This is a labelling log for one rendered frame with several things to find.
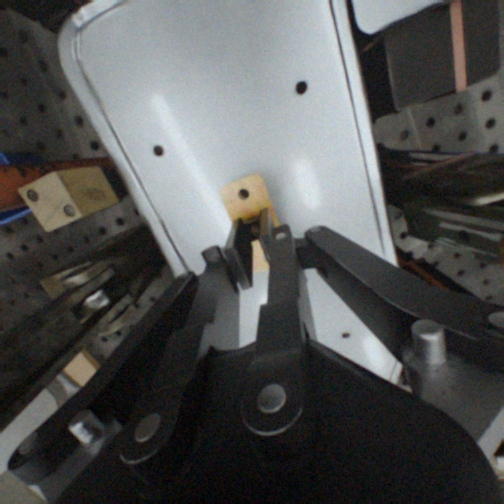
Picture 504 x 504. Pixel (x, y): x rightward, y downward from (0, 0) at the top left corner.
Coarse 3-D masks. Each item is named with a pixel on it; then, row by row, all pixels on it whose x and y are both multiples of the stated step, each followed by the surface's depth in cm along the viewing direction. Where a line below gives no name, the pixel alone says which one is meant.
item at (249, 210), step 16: (256, 176) 20; (224, 192) 21; (256, 192) 21; (240, 208) 21; (256, 208) 21; (272, 208) 21; (256, 224) 21; (256, 240) 21; (256, 256) 23; (256, 272) 23
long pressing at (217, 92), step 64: (128, 0) 18; (192, 0) 18; (256, 0) 18; (320, 0) 18; (64, 64) 19; (128, 64) 20; (192, 64) 20; (256, 64) 19; (320, 64) 19; (128, 128) 21; (192, 128) 21; (256, 128) 21; (320, 128) 21; (128, 192) 23; (192, 192) 23; (320, 192) 23; (384, 192) 23; (192, 256) 26; (384, 256) 26; (256, 320) 29; (320, 320) 28
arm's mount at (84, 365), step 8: (80, 352) 69; (80, 360) 70; (88, 360) 70; (72, 368) 72; (80, 368) 71; (88, 368) 71; (96, 368) 72; (72, 376) 73; (80, 376) 72; (88, 376) 72; (80, 384) 74
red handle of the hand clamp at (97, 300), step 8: (96, 288) 20; (104, 288) 21; (88, 296) 20; (96, 296) 20; (104, 296) 20; (80, 304) 20; (88, 304) 20; (96, 304) 20; (104, 304) 20; (72, 312) 19; (80, 312) 20; (88, 312) 20; (80, 320) 20
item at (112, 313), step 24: (72, 288) 19; (48, 312) 16; (96, 312) 21; (0, 336) 15; (24, 336) 15; (48, 336) 17; (72, 336) 18; (0, 360) 13; (24, 360) 15; (48, 360) 16; (72, 360) 17; (0, 384) 14; (24, 384) 15; (48, 384) 15; (0, 408) 13; (24, 408) 14; (0, 432) 12
